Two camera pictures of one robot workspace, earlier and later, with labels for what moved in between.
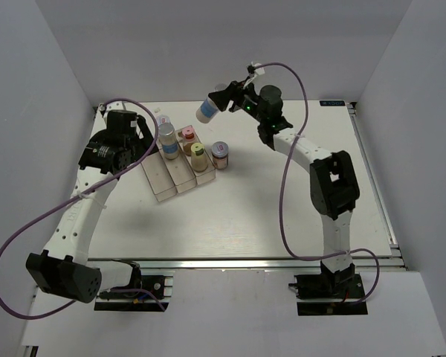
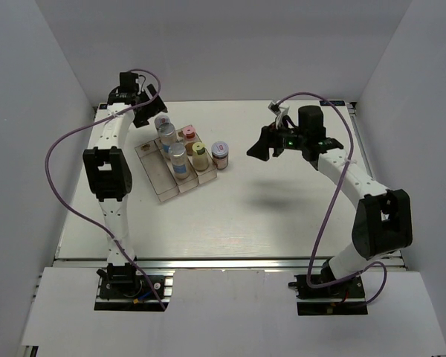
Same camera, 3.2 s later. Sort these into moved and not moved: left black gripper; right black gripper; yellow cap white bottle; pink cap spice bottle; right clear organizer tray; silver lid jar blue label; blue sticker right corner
Moved: right black gripper; left black gripper; silver lid jar blue label
Not moved: blue sticker right corner; right clear organizer tray; pink cap spice bottle; yellow cap white bottle
